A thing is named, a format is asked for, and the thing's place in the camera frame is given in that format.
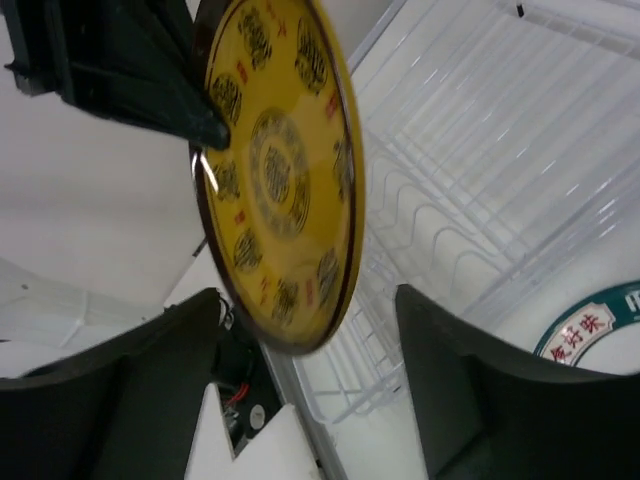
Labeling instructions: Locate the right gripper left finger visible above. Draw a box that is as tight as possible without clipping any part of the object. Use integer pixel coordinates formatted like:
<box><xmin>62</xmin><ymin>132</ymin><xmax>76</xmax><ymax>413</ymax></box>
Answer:
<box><xmin>1</xmin><ymin>288</ymin><xmax>221</xmax><ymax>479</ymax></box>

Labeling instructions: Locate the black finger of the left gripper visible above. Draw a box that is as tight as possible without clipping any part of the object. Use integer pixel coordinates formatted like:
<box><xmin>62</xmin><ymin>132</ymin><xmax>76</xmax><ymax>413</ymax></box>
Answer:
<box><xmin>3</xmin><ymin>1</ymin><xmax>231</xmax><ymax>150</ymax></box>

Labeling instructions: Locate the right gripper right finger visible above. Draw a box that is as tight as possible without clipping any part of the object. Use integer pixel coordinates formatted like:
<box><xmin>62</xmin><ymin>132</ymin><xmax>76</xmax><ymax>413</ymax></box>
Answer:
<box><xmin>395</xmin><ymin>284</ymin><xmax>639</xmax><ymax>479</ymax></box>

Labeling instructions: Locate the white plate green lettered rim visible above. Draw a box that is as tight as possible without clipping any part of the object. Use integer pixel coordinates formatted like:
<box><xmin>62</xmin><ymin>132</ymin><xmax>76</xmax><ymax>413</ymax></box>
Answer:
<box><xmin>534</xmin><ymin>281</ymin><xmax>639</xmax><ymax>375</ymax></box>

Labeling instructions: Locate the yellow brown patterned plate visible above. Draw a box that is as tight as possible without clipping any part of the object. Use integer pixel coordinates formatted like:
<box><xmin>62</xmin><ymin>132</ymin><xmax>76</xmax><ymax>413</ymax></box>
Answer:
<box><xmin>191</xmin><ymin>1</ymin><xmax>366</xmax><ymax>356</ymax></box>

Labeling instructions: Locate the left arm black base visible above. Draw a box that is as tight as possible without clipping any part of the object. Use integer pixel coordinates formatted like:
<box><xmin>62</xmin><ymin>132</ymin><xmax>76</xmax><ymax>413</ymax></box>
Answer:
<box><xmin>211</xmin><ymin>311</ymin><xmax>282</xmax><ymax>454</ymax></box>

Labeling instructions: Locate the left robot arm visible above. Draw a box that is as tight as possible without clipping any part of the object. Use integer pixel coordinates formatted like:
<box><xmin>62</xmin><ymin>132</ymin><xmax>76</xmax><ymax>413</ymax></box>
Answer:
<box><xmin>1</xmin><ymin>71</ymin><xmax>221</xmax><ymax>377</ymax></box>

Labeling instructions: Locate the white wire dish rack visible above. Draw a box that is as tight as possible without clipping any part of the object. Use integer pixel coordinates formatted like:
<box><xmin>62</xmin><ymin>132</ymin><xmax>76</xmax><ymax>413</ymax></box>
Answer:
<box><xmin>295</xmin><ymin>1</ymin><xmax>639</xmax><ymax>424</ymax></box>

